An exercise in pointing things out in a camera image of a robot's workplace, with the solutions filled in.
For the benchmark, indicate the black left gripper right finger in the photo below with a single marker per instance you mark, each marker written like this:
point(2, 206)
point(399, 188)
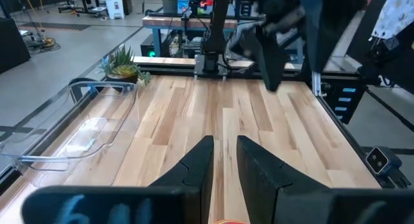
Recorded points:
point(268, 188)

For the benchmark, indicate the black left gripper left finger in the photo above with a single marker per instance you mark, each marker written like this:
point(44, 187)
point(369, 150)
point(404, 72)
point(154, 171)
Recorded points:
point(191, 188)

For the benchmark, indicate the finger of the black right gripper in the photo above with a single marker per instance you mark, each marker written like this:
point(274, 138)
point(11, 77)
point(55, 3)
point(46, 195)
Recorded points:
point(330, 23)
point(275, 62)

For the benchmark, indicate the clear plastic basket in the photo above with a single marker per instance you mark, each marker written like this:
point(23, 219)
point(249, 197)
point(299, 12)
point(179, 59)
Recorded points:
point(106, 83)

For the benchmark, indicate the black box with blue lights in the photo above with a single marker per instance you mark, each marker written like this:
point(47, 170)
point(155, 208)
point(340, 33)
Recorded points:
point(346, 101)

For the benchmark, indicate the plant in grey pot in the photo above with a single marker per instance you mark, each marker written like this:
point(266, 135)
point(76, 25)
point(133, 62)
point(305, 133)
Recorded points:
point(169, 2)

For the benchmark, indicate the potted succulent plant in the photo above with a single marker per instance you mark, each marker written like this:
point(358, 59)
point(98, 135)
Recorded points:
point(124, 70)

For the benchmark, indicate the white trash bin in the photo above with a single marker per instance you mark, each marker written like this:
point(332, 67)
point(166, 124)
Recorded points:
point(113, 5)

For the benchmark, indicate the black cabinet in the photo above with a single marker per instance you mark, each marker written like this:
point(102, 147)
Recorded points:
point(13, 46)

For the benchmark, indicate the black rig upright post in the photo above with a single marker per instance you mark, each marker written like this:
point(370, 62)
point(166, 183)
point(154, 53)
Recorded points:
point(368, 26)

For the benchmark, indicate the silver aluminium post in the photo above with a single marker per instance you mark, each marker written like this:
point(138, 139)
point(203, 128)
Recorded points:
point(316, 83)

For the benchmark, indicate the blue metal frame workbench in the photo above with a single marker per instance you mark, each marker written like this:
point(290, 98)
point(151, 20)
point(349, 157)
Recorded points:
point(168, 22)

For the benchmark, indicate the black aluminium table frame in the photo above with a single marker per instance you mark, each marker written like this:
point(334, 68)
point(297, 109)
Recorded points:
point(168, 70)

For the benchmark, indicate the grey table-level camera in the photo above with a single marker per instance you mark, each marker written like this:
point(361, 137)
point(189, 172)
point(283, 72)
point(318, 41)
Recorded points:
point(376, 160)

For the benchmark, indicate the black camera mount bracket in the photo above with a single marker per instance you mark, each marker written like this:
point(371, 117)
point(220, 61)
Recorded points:
point(81, 88)

